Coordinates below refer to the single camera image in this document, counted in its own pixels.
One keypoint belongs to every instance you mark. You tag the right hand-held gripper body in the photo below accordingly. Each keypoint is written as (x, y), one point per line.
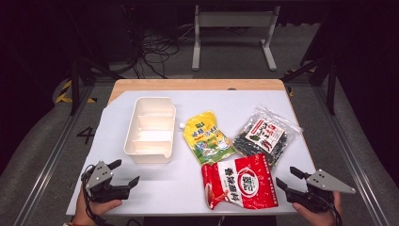
(316, 188)

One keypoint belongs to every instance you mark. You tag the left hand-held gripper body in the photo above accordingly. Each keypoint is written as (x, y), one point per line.
(99, 175)

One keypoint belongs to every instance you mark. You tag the red and white snack packet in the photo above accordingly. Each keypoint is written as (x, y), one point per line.
(241, 182)

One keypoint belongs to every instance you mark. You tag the clear bag of dried seaweed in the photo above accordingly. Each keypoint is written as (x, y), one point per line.
(266, 135)

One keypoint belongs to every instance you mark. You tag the white divided storage box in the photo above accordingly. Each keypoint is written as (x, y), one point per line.
(150, 130)

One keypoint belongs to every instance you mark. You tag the yellow spout pouch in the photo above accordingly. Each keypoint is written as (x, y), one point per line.
(207, 138)

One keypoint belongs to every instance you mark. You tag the person's right hand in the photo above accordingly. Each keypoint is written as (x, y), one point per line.
(313, 217)

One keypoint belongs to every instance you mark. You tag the person's left hand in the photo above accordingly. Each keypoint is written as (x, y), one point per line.
(94, 209)

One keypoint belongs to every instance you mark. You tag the yellow and black hazard tape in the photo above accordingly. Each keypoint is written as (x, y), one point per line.
(64, 91)

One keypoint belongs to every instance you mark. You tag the black metal stand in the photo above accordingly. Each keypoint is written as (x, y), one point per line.
(75, 81)
(331, 81)

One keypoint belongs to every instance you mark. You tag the white table mat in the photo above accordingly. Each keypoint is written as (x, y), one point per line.
(194, 103)

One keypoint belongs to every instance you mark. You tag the white metal stand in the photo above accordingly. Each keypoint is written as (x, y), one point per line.
(235, 19)

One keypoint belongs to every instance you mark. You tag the aluminium floor rail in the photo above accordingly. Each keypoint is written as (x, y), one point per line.
(351, 150)
(53, 150)

